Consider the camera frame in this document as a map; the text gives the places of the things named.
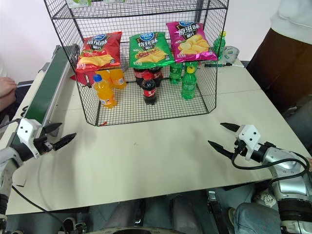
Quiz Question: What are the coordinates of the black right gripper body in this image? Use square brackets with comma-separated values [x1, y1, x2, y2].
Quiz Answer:
[233, 138, 248, 157]

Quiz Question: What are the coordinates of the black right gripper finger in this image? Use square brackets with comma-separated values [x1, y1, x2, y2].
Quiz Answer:
[207, 140, 235, 159]
[220, 122, 241, 134]

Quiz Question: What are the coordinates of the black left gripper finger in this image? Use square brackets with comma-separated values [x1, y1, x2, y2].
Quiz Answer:
[53, 133, 77, 151]
[43, 123, 63, 134]

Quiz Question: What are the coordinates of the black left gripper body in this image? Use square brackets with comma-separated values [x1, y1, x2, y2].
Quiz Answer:
[33, 136, 56, 156]

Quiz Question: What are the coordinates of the green conveyor belt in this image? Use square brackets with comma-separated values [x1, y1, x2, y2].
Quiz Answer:
[9, 44, 80, 147]

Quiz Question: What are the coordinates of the bystander bare hand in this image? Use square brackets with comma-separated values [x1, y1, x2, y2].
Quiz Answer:
[0, 77, 19, 98]

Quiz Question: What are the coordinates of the orange soda bottle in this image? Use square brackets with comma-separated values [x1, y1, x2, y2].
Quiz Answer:
[109, 69, 128, 90]
[93, 74, 117, 109]
[96, 70, 112, 85]

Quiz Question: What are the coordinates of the person in blue jeans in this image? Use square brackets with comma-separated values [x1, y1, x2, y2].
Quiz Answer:
[229, 201, 282, 234]

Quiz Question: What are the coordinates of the white face mask package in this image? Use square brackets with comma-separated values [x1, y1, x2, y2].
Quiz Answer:
[220, 45, 240, 65]

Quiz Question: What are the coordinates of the person in brown trousers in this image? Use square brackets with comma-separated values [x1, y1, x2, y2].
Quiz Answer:
[246, 0, 312, 114]

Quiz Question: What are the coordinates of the dark sneaker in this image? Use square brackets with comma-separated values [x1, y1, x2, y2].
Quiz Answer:
[61, 216, 87, 233]

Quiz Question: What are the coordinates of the cola bottle red label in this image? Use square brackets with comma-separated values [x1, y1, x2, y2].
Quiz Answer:
[148, 65, 164, 88]
[141, 74, 157, 106]
[133, 67, 149, 88]

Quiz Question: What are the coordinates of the red potato chips bag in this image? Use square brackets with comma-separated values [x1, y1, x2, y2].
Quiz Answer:
[75, 31, 123, 73]

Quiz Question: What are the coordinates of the purple potato chips bag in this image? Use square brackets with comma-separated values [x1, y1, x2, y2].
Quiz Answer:
[166, 20, 218, 64]

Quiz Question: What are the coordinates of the green potato chips bag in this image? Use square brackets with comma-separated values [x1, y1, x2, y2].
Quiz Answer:
[128, 31, 176, 69]

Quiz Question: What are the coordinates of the green white package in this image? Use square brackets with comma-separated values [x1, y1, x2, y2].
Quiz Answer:
[65, 0, 94, 7]

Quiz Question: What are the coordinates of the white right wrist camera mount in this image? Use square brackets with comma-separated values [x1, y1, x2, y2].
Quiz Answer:
[234, 124, 262, 162]

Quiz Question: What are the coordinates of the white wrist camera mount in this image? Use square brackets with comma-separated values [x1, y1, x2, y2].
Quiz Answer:
[16, 118, 42, 159]
[234, 124, 262, 162]

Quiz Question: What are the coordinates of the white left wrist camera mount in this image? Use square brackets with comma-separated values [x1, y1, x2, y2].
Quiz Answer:
[16, 118, 42, 159]

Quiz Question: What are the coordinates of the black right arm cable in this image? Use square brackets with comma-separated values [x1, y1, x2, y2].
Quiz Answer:
[231, 145, 312, 189]

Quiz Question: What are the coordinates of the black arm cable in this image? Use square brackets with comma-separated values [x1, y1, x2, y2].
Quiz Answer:
[231, 145, 312, 189]
[0, 118, 66, 233]

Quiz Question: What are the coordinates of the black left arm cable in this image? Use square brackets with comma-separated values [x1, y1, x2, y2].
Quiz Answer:
[0, 118, 66, 233]

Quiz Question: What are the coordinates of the black handled tool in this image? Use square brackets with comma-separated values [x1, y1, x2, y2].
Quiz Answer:
[204, 62, 245, 68]

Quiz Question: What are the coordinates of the black wire mesh rack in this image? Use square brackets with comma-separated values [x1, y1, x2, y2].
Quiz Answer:
[43, 0, 230, 127]

